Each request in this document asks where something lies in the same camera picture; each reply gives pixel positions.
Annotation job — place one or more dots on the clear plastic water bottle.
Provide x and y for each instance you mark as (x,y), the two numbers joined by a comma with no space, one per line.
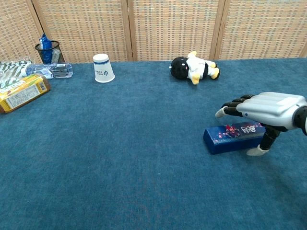
(52,70)

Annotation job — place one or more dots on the blue table mat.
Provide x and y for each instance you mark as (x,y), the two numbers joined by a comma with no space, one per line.
(120,155)

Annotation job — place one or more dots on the black and white plush doll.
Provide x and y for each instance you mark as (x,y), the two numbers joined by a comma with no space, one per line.
(182,68)

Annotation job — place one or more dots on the blue folding glasses case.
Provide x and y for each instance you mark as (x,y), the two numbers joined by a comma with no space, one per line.
(227,141)

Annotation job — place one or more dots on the striped cloth in plastic bag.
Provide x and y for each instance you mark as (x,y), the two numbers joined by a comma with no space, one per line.
(9,69)

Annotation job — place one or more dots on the yellow snack box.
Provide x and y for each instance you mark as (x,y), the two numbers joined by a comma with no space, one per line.
(21,93)

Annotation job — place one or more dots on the black mesh pen holder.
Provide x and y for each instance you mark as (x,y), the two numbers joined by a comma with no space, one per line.
(56,55)

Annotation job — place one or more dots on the blue snack packet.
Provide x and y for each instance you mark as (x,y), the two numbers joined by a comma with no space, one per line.
(45,44)

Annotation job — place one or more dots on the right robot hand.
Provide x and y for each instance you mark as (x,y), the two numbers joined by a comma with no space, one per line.
(268,107)

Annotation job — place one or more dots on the woven bamboo folding screen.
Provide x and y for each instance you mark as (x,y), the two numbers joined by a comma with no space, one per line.
(172,28)

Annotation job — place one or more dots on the white paper cup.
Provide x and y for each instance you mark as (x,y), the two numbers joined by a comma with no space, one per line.
(103,69)

